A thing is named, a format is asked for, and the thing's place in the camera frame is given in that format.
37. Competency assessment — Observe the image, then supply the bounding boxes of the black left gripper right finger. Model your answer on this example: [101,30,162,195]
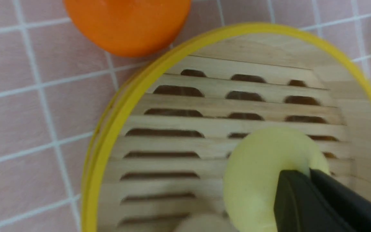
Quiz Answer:
[310,169,371,232]

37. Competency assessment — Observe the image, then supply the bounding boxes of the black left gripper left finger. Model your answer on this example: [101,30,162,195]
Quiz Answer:
[274,170,355,232]

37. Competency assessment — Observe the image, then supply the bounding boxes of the yellow bun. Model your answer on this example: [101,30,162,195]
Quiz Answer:
[223,126,330,232]

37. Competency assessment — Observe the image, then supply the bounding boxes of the white bun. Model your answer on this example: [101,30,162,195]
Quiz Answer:
[174,214,237,232]

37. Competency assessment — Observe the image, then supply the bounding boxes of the bamboo steamer tray yellow rim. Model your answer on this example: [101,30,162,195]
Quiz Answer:
[81,23,371,232]

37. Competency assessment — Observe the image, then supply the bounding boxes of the orange fruit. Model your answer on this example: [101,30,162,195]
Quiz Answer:
[63,0,192,57]

